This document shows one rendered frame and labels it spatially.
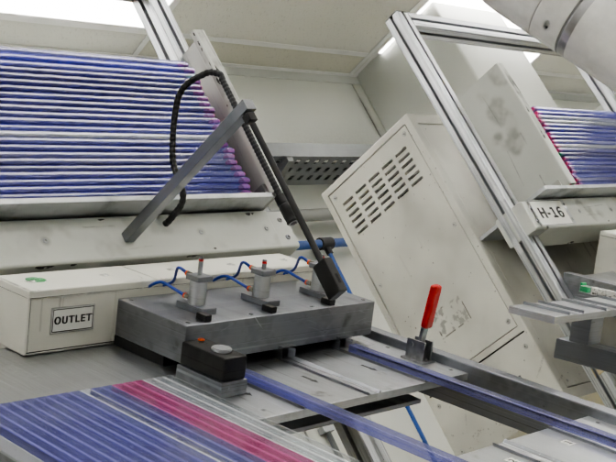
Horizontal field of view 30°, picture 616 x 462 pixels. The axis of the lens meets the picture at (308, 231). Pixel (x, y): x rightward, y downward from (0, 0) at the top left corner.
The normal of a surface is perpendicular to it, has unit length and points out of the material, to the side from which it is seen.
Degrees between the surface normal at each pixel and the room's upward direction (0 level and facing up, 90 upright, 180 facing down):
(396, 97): 90
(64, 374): 45
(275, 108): 90
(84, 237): 90
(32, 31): 180
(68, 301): 135
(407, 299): 90
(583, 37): 107
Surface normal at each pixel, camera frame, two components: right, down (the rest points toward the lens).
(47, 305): 0.71, 0.20
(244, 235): 0.59, -0.55
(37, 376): 0.12, -0.98
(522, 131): -0.69, 0.04
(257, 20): 0.42, 0.83
